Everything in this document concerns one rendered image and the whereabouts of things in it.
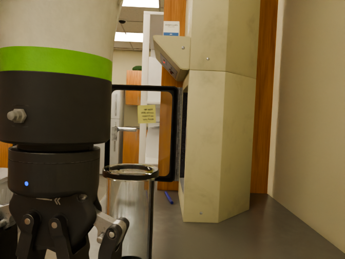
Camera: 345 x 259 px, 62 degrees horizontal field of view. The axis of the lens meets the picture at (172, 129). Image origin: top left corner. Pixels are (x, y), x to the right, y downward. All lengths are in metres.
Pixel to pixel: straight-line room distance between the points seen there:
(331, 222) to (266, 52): 0.73
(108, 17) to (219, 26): 0.70
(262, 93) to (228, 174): 0.49
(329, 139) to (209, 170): 0.37
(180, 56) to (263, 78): 0.53
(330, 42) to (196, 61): 0.42
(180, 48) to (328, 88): 0.47
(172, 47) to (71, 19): 0.68
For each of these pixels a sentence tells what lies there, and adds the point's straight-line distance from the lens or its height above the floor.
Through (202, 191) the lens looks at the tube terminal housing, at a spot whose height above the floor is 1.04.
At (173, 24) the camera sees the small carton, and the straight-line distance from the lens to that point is 0.98.
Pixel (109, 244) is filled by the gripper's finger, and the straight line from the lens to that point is 0.26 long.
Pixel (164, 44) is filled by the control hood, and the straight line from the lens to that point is 0.90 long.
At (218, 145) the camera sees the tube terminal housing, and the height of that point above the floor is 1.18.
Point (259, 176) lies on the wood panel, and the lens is 1.35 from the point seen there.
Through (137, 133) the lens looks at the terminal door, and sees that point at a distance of 1.21.
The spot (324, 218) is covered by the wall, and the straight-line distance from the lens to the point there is 1.04.
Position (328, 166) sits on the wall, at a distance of 1.00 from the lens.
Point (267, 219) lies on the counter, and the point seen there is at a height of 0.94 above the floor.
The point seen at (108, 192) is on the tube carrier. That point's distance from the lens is 0.56.
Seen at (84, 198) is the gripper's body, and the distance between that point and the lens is 0.26.
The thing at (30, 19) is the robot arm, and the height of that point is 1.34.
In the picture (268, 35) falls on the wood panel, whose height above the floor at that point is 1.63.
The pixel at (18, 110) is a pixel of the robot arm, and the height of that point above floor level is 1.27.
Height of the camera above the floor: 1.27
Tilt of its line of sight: 3 degrees down
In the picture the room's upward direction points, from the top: 2 degrees clockwise
